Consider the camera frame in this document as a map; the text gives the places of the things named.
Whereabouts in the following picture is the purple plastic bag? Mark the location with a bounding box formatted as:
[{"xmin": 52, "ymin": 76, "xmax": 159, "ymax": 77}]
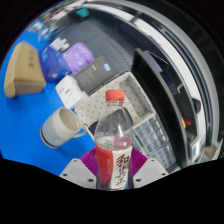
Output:
[{"xmin": 62, "ymin": 42, "xmax": 96, "ymax": 76}]

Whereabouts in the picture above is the yellow and red tool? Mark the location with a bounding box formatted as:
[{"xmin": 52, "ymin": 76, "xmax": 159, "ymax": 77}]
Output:
[{"xmin": 179, "ymin": 109, "xmax": 193, "ymax": 129}]

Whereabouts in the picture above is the clear red-capped drink bottle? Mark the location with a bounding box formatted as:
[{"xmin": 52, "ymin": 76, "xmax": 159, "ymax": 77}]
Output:
[{"xmin": 94, "ymin": 89, "xmax": 134, "ymax": 191}]

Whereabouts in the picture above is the dark grey lower wall shelf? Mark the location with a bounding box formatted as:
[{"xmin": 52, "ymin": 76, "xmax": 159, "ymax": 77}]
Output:
[{"xmin": 131, "ymin": 48, "xmax": 198, "ymax": 169}]

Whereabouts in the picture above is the black rounded pouch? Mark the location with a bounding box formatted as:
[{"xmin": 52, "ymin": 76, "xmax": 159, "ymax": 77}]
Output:
[{"xmin": 191, "ymin": 98, "xmax": 203, "ymax": 113}]

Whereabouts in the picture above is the grey-white ceramic mug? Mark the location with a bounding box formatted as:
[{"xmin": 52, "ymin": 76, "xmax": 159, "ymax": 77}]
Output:
[{"xmin": 39, "ymin": 106, "xmax": 88, "ymax": 150}]

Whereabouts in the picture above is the dark grey long wall shelf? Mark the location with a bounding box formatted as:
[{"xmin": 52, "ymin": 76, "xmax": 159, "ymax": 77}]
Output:
[{"xmin": 83, "ymin": 6, "xmax": 214, "ymax": 148}]

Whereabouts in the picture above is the teal tool case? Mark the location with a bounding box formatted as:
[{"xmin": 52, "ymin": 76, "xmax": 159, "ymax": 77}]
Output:
[{"xmin": 74, "ymin": 7, "xmax": 90, "ymax": 18}]

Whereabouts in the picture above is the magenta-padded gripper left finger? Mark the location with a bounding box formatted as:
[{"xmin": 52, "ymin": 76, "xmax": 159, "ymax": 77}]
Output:
[{"xmin": 59, "ymin": 148, "xmax": 100, "ymax": 190}]

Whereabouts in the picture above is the blue cardboard box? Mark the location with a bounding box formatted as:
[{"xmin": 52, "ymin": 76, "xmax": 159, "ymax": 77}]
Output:
[{"xmin": 38, "ymin": 45, "xmax": 72, "ymax": 83}]

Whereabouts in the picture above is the white perforated tray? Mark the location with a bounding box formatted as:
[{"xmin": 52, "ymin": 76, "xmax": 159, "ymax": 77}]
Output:
[{"xmin": 73, "ymin": 70, "xmax": 157, "ymax": 141}]

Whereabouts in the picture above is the black rounded speaker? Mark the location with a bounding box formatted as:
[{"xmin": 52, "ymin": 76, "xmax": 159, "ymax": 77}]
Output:
[{"xmin": 85, "ymin": 120, "xmax": 101, "ymax": 143}]

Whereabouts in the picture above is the brown cardboard box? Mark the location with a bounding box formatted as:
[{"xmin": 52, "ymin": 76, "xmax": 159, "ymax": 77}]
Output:
[{"xmin": 3, "ymin": 41, "xmax": 47, "ymax": 99}]

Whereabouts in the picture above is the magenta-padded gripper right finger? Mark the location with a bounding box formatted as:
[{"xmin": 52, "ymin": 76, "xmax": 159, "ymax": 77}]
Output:
[{"xmin": 128, "ymin": 148, "xmax": 169, "ymax": 190}]

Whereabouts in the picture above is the dark grey upright box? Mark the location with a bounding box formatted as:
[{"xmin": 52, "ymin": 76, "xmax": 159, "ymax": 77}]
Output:
[{"xmin": 72, "ymin": 55, "xmax": 113, "ymax": 96}]

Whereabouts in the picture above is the grey small-parts drawer cabinet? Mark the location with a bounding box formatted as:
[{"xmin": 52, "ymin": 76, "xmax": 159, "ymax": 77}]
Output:
[{"xmin": 131, "ymin": 116, "xmax": 178, "ymax": 169}]

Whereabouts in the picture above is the white cardboard box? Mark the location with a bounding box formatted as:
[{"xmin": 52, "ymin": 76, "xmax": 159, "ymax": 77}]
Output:
[{"xmin": 54, "ymin": 74, "xmax": 90, "ymax": 110}]

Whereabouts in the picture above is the white bench instrument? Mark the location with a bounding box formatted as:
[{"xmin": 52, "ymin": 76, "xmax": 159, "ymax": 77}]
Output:
[{"xmin": 189, "ymin": 136, "xmax": 204, "ymax": 158}]

